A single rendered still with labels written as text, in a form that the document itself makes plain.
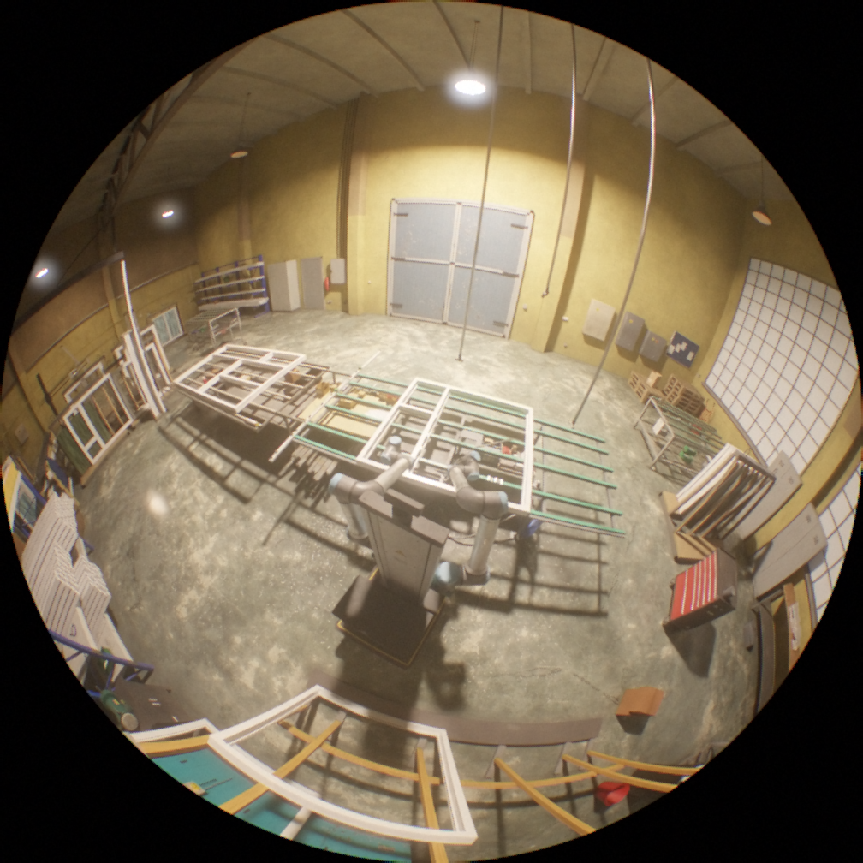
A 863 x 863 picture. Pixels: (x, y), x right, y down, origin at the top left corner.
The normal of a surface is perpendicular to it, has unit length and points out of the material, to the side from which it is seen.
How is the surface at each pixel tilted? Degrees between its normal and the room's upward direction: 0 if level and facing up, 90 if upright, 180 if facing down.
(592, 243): 90
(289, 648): 0
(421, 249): 90
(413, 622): 0
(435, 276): 90
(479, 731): 0
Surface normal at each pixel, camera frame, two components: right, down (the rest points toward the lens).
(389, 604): 0.08, -0.74
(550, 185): -0.30, 0.63
